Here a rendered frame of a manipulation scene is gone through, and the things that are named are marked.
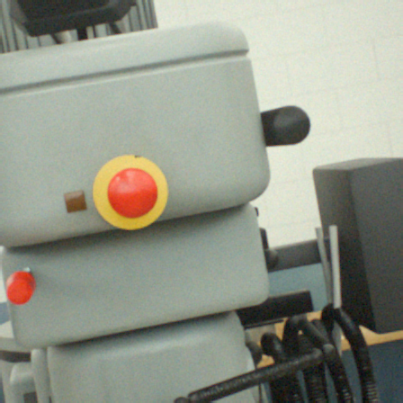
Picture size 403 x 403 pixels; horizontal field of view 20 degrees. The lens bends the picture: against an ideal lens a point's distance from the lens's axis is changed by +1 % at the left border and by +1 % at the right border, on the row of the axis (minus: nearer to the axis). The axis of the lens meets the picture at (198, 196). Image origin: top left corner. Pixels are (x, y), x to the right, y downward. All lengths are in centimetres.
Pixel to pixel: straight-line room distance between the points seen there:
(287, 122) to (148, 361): 27
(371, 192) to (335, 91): 413
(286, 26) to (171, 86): 457
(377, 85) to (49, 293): 462
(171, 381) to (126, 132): 27
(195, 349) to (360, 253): 39
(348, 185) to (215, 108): 49
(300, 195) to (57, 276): 448
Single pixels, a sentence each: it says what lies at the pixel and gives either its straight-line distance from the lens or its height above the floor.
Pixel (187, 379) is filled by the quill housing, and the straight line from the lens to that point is 110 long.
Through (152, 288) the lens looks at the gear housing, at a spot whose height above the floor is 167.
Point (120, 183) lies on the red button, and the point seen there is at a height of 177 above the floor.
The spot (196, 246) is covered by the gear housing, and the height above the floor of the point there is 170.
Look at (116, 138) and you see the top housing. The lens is 94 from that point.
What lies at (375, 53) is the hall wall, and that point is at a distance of 560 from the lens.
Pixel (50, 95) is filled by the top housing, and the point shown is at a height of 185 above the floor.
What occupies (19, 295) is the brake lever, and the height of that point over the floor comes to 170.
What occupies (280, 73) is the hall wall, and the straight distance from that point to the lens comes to 548.
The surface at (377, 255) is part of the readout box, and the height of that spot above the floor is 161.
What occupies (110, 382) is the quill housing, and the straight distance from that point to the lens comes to 109.
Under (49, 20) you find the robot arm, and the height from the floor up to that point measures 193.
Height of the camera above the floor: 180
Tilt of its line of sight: 3 degrees down
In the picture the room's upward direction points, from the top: 10 degrees counter-clockwise
